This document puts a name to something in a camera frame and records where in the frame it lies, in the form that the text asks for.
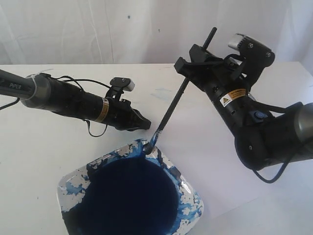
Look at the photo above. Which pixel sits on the black paintbrush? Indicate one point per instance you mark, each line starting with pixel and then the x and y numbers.
pixel 147 149

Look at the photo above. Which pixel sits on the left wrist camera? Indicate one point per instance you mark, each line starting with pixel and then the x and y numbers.
pixel 124 84

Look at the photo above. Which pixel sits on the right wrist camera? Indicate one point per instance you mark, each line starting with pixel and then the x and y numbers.
pixel 255 56

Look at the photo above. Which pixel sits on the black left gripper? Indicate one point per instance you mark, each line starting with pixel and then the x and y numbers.
pixel 122 117

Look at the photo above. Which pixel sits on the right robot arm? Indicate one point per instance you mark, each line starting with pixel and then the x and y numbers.
pixel 264 135

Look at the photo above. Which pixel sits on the white square paint dish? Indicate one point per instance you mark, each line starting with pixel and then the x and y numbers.
pixel 127 192

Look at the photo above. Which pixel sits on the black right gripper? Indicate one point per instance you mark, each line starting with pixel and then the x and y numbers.
pixel 214 76

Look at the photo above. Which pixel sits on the white paper sheet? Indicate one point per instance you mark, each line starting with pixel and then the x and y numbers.
pixel 200 145

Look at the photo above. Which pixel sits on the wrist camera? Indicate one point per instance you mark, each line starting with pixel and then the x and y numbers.
pixel 255 56
pixel 124 84

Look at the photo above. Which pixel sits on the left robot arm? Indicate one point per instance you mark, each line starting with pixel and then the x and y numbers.
pixel 65 96

